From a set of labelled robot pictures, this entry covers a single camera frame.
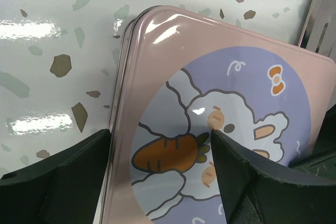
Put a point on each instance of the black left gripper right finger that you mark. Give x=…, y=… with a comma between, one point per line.
x=254, y=189

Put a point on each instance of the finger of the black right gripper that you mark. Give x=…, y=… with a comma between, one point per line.
x=322, y=160

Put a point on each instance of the beige compartment cookie box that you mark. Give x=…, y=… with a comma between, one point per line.
x=125, y=45

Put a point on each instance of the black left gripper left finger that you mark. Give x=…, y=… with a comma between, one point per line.
x=63, y=188

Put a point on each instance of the small square steel lid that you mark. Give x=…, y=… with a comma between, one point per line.
x=187, y=75

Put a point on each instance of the large steel baking tray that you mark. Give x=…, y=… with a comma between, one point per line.
x=318, y=34

